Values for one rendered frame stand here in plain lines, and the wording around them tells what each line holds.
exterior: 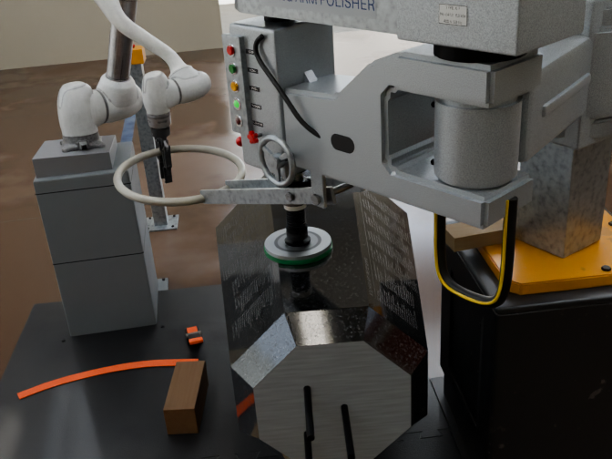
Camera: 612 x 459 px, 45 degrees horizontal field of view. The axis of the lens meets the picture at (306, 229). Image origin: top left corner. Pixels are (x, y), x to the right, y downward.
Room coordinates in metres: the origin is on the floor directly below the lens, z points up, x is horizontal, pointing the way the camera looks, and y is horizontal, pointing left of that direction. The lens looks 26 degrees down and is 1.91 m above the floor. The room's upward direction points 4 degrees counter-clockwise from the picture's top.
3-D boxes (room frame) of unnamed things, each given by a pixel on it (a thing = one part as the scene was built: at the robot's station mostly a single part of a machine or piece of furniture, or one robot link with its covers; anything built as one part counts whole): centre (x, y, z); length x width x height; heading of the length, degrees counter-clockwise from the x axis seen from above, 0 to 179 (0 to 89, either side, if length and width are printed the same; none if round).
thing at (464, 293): (1.59, -0.40, 1.05); 0.23 x 0.03 x 0.32; 41
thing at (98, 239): (3.13, 0.96, 0.40); 0.50 x 0.50 x 0.80; 8
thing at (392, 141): (1.78, -0.22, 1.30); 0.74 x 0.23 x 0.49; 41
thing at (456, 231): (2.13, -0.55, 0.81); 0.20 x 0.10 x 0.05; 102
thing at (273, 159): (1.92, 0.04, 1.20); 0.15 x 0.10 x 0.15; 41
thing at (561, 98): (1.94, -0.68, 1.36); 0.74 x 0.34 x 0.25; 141
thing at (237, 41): (2.07, 0.16, 1.37); 0.08 x 0.03 x 0.28; 41
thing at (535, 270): (2.10, -0.81, 0.76); 0.49 x 0.49 x 0.05; 4
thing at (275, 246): (2.09, 0.03, 0.84); 0.21 x 0.21 x 0.01
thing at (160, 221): (4.11, 0.88, 0.54); 0.20 x 0.20 x 1.09; 4
